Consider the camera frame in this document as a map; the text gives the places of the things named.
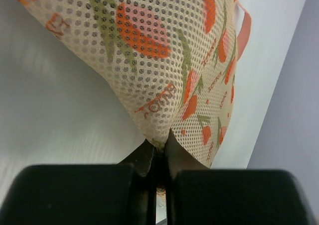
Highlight floral mesh laundry bag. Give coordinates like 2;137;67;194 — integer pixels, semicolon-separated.
17;0;251;167

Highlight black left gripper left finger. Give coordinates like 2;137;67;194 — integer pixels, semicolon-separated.
0;141;157;225

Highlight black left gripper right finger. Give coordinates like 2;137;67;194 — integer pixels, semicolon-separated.
164;132;317;225

